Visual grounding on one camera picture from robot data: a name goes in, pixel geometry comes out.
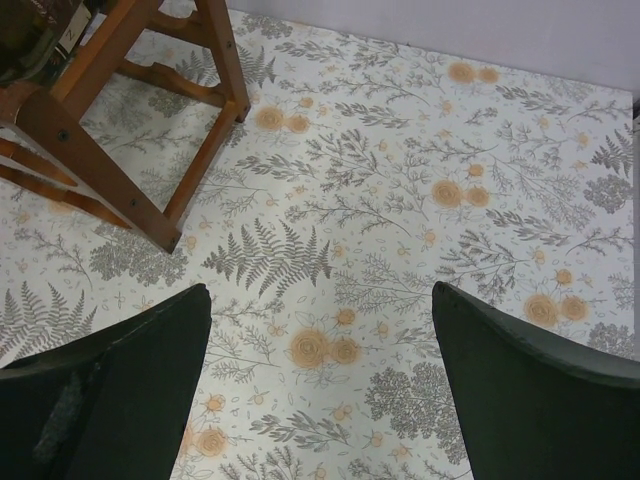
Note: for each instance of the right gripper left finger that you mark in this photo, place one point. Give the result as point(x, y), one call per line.
point(111, 405)

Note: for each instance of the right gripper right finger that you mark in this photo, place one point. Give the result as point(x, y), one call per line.
point(532, 404)

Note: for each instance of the brown wooden wine rack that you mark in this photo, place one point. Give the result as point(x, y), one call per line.
point(59, 160)

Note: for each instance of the wine bottle brown label back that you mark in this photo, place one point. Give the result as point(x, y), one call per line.
point(38, 38)

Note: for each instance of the floral patterned table mat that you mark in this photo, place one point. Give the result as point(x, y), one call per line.
point(365, 172)

